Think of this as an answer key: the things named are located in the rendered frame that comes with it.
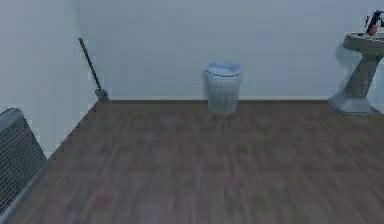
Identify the grey mesh basket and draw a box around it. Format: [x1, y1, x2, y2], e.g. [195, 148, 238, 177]
[0, 107, 48, 216]

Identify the dark long-handled brush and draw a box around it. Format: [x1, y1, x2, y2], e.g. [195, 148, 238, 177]
[77, 37, 110, 104]

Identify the grey pedestal sink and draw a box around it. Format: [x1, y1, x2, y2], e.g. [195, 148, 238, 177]
[328, 31, 384, 115]

